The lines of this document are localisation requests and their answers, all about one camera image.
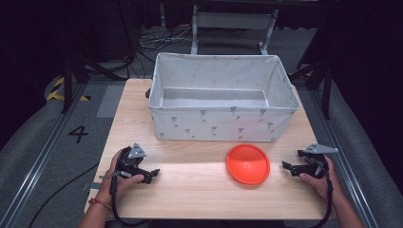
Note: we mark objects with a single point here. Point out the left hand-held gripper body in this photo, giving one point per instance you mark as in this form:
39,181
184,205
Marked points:
128,163

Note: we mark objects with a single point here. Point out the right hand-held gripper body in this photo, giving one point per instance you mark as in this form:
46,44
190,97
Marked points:
315,166

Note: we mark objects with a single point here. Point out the orange round plastic plate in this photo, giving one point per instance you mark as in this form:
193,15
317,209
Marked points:
248,164

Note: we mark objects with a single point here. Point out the grey patterned fabric storage box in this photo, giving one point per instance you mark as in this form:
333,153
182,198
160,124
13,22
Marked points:
215,125

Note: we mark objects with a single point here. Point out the person's right hand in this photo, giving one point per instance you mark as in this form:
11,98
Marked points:
318,186

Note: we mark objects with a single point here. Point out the person's left hand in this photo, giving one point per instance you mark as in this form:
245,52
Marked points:
125,182

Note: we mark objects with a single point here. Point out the black metal stand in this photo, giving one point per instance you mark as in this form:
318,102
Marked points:
326,88
79,68

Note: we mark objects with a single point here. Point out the grey metal stand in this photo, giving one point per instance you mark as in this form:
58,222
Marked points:
233,20

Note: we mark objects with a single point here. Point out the grey metal floor rail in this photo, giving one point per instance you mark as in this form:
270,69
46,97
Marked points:
41,161
345,158

